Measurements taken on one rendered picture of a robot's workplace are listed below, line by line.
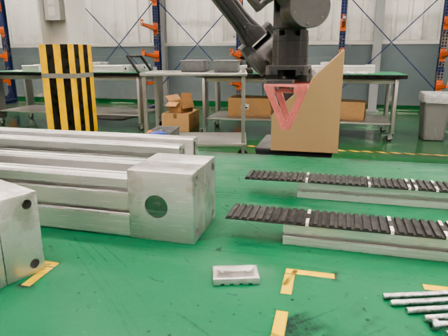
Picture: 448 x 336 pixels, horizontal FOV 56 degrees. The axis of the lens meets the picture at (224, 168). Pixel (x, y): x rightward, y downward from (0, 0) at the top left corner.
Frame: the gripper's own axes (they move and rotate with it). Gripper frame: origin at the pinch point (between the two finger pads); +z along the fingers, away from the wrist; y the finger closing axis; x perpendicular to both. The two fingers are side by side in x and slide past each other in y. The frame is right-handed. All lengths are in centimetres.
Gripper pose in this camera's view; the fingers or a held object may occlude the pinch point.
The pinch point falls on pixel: (287, 120)
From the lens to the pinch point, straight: 72.8
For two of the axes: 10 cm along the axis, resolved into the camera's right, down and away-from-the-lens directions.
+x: 9.7, 0.6, -2.3
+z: 0.1, 9.6, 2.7
